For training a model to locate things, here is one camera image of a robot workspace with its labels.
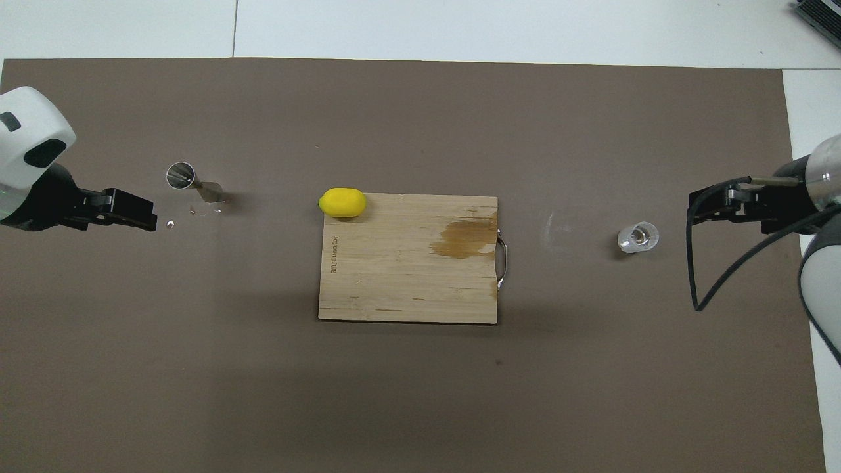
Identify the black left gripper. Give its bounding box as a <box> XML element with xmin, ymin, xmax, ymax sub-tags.
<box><xmin>0</xmin><ymin>163</ymin><xmax>159</xmax><ymax>233</ymax></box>

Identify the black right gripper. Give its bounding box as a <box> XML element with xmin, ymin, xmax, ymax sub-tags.
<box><xmin>688</xmin><ymin>155</ymin><xmax>823</xmax><ymax>236</ymax></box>

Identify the steel double jigger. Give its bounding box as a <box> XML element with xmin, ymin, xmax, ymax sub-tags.
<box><xmin>166</xmin><ymin>162</ymin><xmax>226</xmax><ymax>205</ymax></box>

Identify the small clear glass cup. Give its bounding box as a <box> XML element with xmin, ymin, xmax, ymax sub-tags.
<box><xmin>616</xmin><ymin>221</ymin><xmax>660</xmax><ymax>255</ymax></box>

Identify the grey ribbed device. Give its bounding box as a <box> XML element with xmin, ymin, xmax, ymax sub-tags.
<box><xmin>792</xmin><ymin>0</ymin><xmax>841</xmax><ymax>51</ymax></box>

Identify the yellow lemon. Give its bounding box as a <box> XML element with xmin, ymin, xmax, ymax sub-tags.
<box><xmin>318</xmin><ymin>187</ymin><xmax>367</xmax><ymax>219</ymax></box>

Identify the bamboo cutting board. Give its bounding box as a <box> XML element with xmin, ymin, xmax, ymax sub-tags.
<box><xmin>318</xmin><ymin>192</ymin><xmax>509</xmax><ymax>325</ymax></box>

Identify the brown table mat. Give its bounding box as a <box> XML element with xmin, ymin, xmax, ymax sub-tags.
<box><xmin>0</xmin><ymin>58</ymin><xmax>828</xmax><ymax>473</ymax></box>

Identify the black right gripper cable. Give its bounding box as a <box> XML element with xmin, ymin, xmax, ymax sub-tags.
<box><xmin>683</xmin><ymin>175</ymin><xmax>841</xmax><ymax>313</ymax></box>

